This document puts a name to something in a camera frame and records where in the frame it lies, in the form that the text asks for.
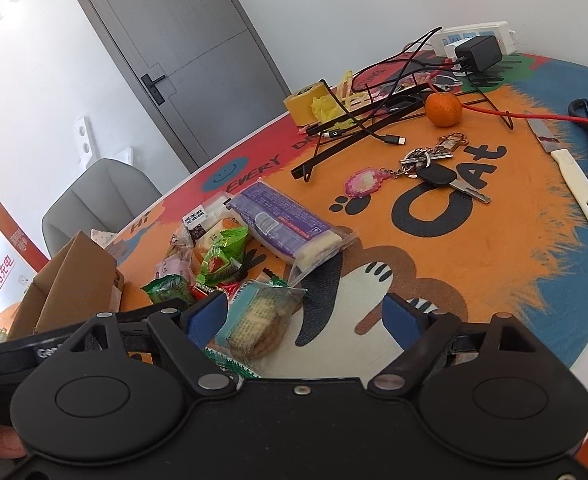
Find grey door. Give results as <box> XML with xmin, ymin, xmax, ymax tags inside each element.
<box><xmin>78</xmin><ymin>0</ymin><xmax>289</xmax><ymax>171</ymax></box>

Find pink pixel keychain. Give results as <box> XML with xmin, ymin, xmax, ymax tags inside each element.
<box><xmin>344</xmin><ymin>168</ymin><xmax>390</xmax><ymax>198</ymax></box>

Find pink small snack packet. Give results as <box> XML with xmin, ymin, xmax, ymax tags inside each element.
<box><xmin>155</xmin><ymin>249</ymin><xmax>195</xmax><ymax>282</ymax></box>

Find clear cracker snack pack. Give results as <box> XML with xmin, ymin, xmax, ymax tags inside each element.
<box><xmin>215</xmin><ymin>281</ymin><xmax>307</xmax><ymax>363</ymax></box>

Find yellow tape roll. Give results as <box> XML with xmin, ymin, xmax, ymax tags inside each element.
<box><xmin>283</xmin><ymin>81</ymin><xmax>327</xmax><ymax>128</ymax></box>

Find orange biscuit snack pack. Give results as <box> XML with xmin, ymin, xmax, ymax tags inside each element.
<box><xmin>190</xmin><ymin>211</ymin><xmax>243</xmax><ymax>261</ymax></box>

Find colourful cat table mat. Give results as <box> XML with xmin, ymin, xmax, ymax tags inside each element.
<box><xmin>104</xmin><ymin>52</ymin><xmax>588</xmax><ymax>370</ymax></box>

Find beige small snack packet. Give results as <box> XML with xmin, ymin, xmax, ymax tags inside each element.
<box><xmin>165</xmin><ymin>233</ymin><xmax>194</xmax><ymax>261</ymax></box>

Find black wire stand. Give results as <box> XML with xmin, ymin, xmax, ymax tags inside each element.
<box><xmin>291</xmin><ymin>56</ymin><xmax>515</xmax><ymax>181</ymax></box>

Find white power strip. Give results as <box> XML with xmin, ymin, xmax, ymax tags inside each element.
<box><xmin>429</xmin><ymin>21</ymin><xmax>518</xmax><ymax>58</ymax></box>

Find white handled knife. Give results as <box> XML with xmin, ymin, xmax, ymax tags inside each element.
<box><xmin>527</xmin><ymin>117</ymin><xmax>588</xmax><ymax>222</ymax></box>

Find brown cardboard box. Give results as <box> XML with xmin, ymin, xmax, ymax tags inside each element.
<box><xmin>7</xmin><ymin>232</ymin><xmax>124</xmax><ymax>341</ymax></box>

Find dark green snack packet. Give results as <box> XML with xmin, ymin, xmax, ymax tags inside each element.
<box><xmin>142</xmin><ymin>274</ymin><xmax>196</xmax><ymax>306</ymax></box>

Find orange tangerine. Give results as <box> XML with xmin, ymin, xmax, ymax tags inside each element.
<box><xmin>424</xmin><ymin>92</ymin><xmax>463</xmax><ymax>128</ymax></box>

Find black power adapter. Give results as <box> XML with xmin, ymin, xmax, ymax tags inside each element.
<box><xmin>454</xmin><ymin>36</ymin><xmax>503</xmax><ymax>73</ymax></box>

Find red cable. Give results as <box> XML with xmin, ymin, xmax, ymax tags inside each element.
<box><xmin>461</xmin><ymin>102</ymin><xmax>588</xmax><ymax>129</ymax></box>

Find purple wafer snack pack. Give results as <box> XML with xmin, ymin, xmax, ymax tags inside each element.
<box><xmin>224</xmin><ymin>180</ymin><xmax>356</xmax><ymax>286</ymax></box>

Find grey chair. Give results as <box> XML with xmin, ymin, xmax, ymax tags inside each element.
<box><xmin>41</xmin><ymin>158</ymin><xmax>161</xmax><ymax>257</ymax></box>

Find black white sesame snack pack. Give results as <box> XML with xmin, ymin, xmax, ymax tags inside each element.
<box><xmin>182</xmin><ymin>193</ymin><xmax>235</xmax><ymax>246</ymax></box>

